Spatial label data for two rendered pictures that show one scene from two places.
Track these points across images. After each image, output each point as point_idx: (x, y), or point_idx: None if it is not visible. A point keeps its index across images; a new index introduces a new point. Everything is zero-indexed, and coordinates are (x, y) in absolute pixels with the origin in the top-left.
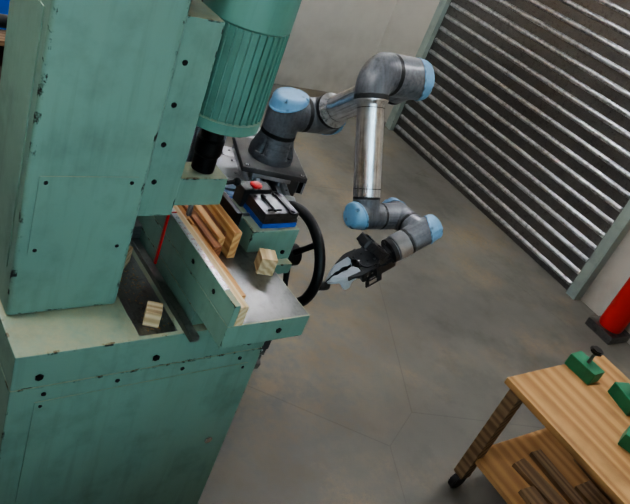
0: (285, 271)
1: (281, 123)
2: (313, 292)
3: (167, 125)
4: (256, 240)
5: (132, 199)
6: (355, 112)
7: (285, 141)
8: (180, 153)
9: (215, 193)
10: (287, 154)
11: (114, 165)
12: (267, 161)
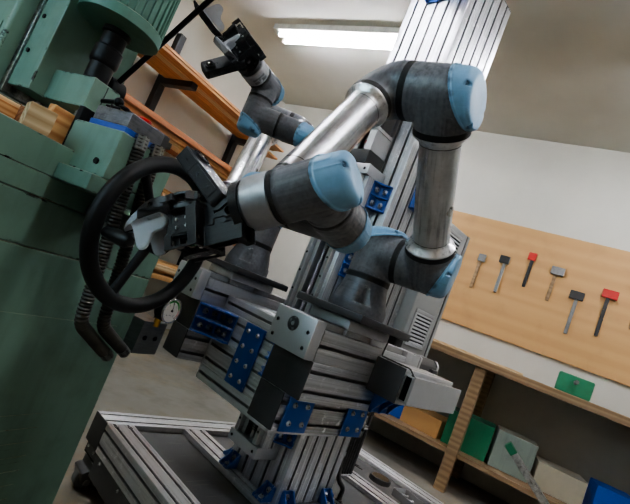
0: (82, 183)
1: (357, 252)
2: (85, 217)
3: (52, 0)
4: (74, 131)
5: None
6: (422, 206)
7: (358, 275)
8: (52, 25)
9: (81, 91)
10: (358, 293)
11: None
12: (332, 298)
